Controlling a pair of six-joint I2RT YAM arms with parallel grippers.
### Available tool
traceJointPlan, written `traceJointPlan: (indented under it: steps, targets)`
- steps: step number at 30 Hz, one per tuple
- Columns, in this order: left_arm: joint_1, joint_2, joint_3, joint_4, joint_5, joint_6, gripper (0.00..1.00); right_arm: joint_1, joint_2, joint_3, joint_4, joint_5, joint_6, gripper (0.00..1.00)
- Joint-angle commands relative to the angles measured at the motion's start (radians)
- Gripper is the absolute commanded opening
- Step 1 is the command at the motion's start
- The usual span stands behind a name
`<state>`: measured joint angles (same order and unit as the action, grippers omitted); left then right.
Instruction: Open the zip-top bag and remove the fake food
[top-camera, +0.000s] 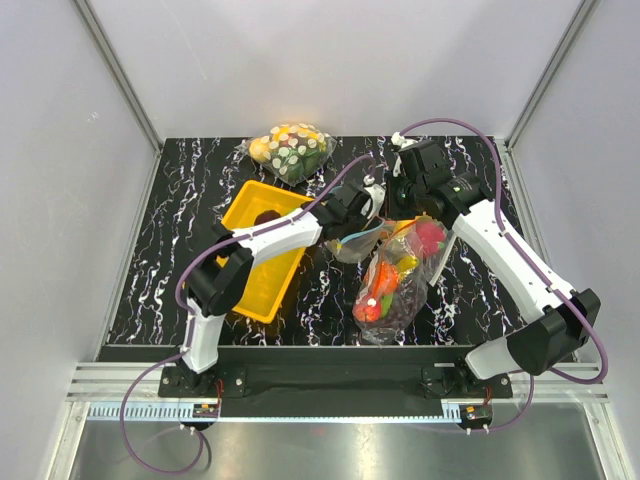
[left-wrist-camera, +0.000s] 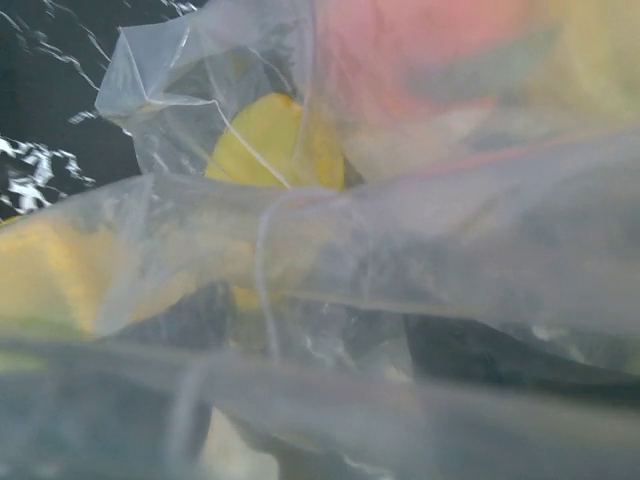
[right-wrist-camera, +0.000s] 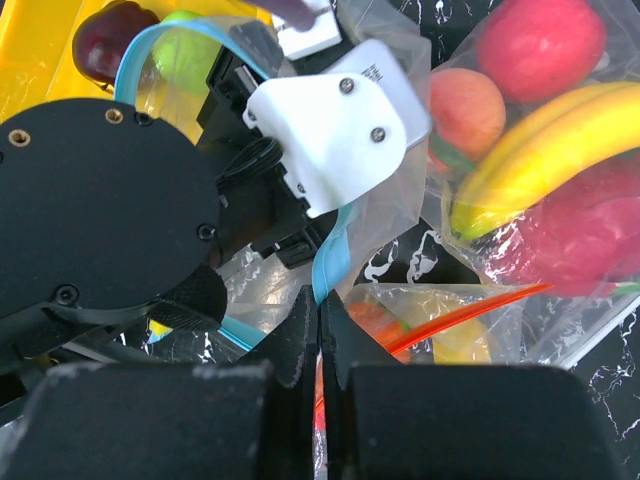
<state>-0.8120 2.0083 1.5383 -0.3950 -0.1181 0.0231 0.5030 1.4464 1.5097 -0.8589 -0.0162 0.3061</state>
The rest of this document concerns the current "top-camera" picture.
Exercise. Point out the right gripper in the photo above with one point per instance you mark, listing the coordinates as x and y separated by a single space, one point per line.
392 210

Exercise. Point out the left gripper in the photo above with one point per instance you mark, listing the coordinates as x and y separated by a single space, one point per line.
362 221

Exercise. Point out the blue zip fruit bag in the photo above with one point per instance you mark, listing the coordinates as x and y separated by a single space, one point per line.
354 248

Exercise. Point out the dark red fake apple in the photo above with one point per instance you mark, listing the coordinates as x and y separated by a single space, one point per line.
266 216

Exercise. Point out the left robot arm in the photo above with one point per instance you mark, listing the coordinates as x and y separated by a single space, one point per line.
215 281

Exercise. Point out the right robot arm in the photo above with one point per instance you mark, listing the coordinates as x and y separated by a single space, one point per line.
558 319

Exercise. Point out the banana and apples bag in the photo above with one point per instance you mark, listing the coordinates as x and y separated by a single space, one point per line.
419 246

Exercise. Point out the polka dot fruit bag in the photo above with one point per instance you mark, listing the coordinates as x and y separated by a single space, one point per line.
291 152

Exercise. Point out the grapes and orange bag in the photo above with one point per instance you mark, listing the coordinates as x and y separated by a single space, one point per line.
393 291

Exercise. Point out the yellow plastic tray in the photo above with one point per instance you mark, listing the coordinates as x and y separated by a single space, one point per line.
278 252

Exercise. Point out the right connector block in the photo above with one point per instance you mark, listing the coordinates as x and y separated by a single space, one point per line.
478 416

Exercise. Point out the connector block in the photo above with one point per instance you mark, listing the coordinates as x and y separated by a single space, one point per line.
207 411
478 416

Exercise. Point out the left connector block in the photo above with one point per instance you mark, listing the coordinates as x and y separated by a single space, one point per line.
207 411

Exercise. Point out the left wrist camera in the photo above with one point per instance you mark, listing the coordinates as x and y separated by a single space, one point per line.
376 199

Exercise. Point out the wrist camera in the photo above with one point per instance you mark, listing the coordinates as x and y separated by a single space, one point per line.
408 156
376 199

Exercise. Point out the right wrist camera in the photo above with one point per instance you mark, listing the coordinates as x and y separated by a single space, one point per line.
408 156

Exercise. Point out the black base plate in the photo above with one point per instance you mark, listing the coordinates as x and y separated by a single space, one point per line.
331 383

